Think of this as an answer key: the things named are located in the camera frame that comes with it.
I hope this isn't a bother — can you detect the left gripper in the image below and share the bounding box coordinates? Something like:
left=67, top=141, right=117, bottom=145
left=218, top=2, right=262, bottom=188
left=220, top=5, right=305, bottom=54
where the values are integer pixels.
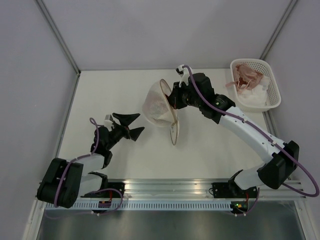
left=106, top=113, right=145, bottom=151

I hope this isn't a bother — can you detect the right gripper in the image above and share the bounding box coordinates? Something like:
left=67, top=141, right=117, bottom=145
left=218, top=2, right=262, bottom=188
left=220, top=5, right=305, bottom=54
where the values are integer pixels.
left=166, top=80, right=203, bottom=110

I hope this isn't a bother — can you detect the white mesh laundry bag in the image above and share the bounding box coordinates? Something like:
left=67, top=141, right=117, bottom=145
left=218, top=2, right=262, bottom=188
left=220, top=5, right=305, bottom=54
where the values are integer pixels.
left=142, top=79, right=180, bottom=146

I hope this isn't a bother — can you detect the pink lace bra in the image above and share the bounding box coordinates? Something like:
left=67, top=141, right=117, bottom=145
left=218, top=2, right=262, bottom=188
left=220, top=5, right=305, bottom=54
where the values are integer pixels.
left=225, top=63, right=264, bottom=92

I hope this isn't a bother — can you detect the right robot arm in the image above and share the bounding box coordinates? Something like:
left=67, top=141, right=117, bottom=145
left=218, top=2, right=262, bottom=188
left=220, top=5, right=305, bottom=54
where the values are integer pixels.
left=167, top=71, right=300, bottom=198

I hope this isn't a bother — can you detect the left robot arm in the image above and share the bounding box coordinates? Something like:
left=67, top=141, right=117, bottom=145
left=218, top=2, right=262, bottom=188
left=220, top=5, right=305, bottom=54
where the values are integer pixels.
left=36, top=113, right=145, bottom=209

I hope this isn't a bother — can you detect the white perforated plastic basket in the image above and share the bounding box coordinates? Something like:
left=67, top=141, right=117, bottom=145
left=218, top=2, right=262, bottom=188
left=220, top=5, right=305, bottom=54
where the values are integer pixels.
left=225, top=58, right=282, bottom=112

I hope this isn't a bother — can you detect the white cloth in basket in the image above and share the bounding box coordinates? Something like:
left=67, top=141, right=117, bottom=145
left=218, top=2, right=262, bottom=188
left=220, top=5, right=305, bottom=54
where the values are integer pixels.
left=237, top=76, right=271, bottom=107

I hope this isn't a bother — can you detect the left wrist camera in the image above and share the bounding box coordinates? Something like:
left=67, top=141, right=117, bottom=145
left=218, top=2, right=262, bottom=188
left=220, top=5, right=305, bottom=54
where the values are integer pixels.
left=103, top=114, right=115, bottom=127

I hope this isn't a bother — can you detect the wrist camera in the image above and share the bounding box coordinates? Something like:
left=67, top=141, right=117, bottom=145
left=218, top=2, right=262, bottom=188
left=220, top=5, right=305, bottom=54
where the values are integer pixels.
left=103, top=114, right=115, bottom=127
left=175, top=64, right=190, bottom=88

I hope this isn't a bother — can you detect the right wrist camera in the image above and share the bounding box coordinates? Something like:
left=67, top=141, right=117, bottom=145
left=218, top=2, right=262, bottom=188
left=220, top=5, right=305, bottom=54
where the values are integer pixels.
left=175, top=64, right=190, bottom=88

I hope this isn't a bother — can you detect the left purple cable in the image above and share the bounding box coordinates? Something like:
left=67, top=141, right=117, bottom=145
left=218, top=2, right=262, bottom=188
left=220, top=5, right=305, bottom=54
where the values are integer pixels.
left=53, top=117, right=103, bottom=208

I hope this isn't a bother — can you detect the white slotted cable duct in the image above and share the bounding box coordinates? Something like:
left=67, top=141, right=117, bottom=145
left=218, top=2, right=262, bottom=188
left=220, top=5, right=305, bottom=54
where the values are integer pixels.
left=44, top=201, right=232, bottom=211

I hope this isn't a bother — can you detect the left aluminium frame post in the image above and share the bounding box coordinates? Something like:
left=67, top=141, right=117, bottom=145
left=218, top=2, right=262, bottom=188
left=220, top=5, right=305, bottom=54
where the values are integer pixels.
left=34, top=0, right=81, bottom=77

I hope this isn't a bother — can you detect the aluminium frame post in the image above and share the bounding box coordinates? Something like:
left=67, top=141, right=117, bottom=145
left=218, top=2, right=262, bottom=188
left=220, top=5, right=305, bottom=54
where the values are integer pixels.
left=259, top=0, right=300, bottom=61
left=34, top=0, right=81, bottom=77

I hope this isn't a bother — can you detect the right aluminium frame post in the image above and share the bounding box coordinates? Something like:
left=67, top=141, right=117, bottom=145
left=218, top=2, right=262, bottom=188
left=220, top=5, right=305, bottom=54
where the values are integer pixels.
left=259, top=0, right=300, bottom=61

